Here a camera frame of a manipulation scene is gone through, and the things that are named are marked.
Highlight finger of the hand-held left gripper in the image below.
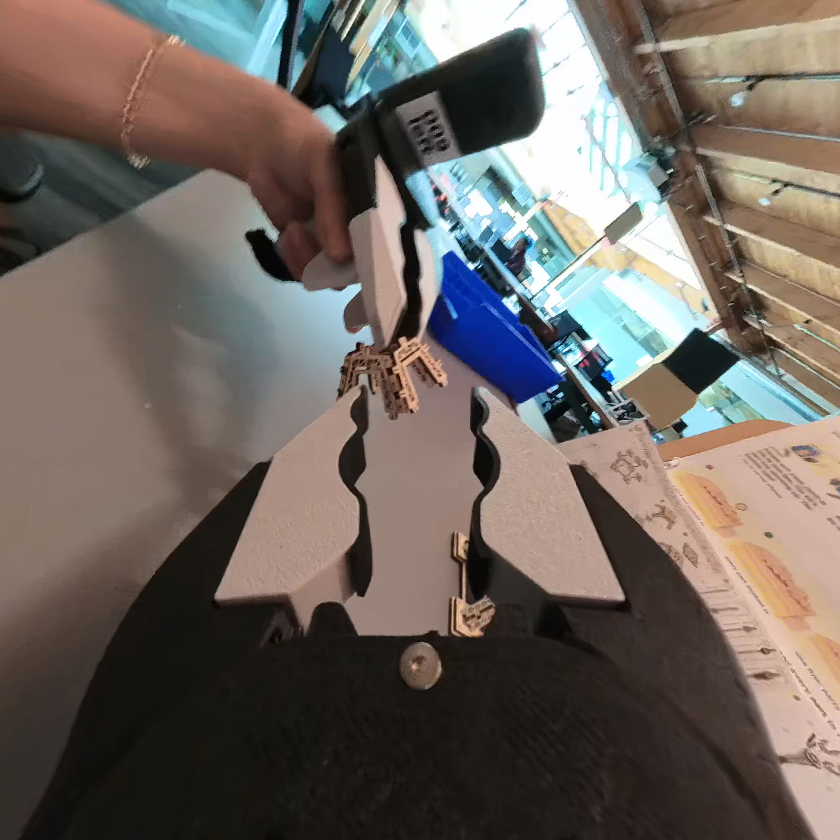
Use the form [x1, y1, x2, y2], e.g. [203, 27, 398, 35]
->
[348, 172, 414, 347]
[397, 223, 441, 345]

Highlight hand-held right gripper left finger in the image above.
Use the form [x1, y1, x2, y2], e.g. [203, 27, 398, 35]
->
[214, 386, 374, 624]

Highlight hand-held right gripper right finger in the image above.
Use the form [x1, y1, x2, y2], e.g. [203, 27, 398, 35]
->
[469, 387, 626, 614]

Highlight small wooden lattice assembly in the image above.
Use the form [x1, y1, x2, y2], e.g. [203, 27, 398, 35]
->
[336, 336, 449, 421]

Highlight wooden lattice piece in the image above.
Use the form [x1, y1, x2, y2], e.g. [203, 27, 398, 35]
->
[448, 530, 497, 639]

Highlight grey desk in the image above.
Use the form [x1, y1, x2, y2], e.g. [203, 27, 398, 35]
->
[0, 167, 565, 840]

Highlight person's left hand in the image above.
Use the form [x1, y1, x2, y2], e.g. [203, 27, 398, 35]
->
[246, 92, 357, 278]

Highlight blue plastic bin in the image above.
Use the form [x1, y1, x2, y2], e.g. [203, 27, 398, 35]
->
[427, 251, 565, 404]

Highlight diagram instruction sheet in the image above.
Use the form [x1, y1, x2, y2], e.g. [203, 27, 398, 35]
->
[558, 422, 840, 840]

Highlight beige rounded panel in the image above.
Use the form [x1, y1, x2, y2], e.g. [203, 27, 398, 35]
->
[617, 364, 702, 431]

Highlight black high-back chair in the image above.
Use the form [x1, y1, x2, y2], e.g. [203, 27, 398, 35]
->
[277, 0, 304, 89]

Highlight brown cardboard board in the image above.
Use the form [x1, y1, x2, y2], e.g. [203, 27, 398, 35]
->
[658, 420, 791, 462]

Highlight black rectangular panel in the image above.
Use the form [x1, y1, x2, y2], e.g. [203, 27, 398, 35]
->
[661, 328, 741, 396]

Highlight colour illustrated instruction sheet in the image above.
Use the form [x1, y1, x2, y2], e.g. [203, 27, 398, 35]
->
[664, 415, 840, 749]

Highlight black chair armrest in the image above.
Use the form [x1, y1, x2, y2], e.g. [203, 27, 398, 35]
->
[0, 151, 46, 204]

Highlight gold chain bracelet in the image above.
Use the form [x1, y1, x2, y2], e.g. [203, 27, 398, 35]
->
[119, 35, 188, 170]

